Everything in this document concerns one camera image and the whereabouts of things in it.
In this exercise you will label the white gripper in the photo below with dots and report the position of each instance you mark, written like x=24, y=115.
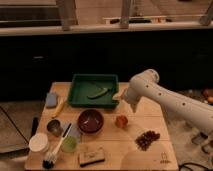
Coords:
x=129, y=96

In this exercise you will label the red orange apple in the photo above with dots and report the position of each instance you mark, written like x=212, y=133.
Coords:
x=121, y=121

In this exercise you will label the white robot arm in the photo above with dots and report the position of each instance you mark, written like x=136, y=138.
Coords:
x=199, y=114

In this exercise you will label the green pea pod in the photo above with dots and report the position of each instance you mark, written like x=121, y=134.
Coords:
x=99, y=94

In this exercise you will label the green plastic tray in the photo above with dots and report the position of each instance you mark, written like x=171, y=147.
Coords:
x=88, y=84

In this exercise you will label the bunch of dark grapes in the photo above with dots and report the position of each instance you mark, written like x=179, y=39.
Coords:
x=145, y=140

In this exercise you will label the dark red bowl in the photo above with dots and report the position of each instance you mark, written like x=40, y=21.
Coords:
x=90, y=121

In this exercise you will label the yellow banana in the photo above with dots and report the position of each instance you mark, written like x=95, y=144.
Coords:
x=59, y=107

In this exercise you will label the brown rectangular block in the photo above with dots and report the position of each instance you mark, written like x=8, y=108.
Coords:
x=90, y=157

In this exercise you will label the green plastic cup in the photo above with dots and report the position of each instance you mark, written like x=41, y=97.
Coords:
x=69, y=144

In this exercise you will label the blue sponge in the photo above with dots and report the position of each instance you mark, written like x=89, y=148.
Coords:
x=51, y=100

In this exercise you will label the small metal cup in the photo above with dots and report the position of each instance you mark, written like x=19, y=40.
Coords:
x=54, y=127

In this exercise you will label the black marker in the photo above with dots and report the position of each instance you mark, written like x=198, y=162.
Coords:
x=34, y=126

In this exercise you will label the black handled knife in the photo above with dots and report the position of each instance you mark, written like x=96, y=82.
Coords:
x=74, y=131

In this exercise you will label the white handled dish brush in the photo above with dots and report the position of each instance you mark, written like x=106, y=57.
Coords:
x=51, y=156

